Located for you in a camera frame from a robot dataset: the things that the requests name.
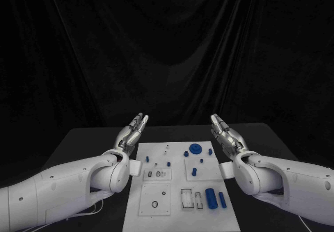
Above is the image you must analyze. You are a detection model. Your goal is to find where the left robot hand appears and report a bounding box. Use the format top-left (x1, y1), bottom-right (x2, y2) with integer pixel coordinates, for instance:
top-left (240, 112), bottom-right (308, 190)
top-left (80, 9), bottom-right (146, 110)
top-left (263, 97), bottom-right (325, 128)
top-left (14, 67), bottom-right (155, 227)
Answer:
top-left (112, 112), bottom-right (149, 156)

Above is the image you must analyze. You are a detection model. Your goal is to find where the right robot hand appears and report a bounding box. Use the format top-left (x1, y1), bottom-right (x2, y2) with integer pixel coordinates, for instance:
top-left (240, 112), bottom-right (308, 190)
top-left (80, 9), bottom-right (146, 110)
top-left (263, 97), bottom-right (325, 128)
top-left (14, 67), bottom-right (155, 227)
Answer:
top-left (208, 113), bottom-right (249, 161)

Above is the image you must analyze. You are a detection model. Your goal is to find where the white task board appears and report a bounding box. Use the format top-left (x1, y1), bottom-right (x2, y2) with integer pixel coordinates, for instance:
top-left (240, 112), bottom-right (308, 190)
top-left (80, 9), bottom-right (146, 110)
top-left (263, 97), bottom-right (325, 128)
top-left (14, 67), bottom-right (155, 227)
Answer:
top-left (122, 141), bottom-right (241, 232)

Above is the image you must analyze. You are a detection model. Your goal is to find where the blue gear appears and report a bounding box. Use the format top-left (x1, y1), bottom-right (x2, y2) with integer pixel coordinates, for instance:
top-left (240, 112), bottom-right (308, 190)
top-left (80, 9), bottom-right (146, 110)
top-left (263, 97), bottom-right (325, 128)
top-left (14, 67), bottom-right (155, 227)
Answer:
top-left (188, 143), bottom-right (202, 155)

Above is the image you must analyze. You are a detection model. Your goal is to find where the large blue cylinder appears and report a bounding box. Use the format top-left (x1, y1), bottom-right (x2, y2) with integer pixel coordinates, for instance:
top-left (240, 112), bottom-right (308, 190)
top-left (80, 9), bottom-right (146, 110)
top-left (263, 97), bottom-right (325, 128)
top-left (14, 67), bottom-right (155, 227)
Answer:
top-left (204, 188), bottom-right (218, 210)

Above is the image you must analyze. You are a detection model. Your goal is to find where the thin blue cylinder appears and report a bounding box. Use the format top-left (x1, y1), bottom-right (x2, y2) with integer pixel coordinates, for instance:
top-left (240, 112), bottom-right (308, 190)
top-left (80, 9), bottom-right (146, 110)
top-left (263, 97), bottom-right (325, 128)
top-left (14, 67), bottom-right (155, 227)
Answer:
top-left (217, 192), bottom-right (227, 208)

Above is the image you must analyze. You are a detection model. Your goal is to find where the white cable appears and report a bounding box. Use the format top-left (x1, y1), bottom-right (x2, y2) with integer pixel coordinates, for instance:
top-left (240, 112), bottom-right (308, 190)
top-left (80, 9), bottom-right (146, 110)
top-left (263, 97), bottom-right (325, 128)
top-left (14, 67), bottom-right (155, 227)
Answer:
top-left (15, 199), bottom-right (105, 232)
top-left (298, 215), bottom-right (313, 232)

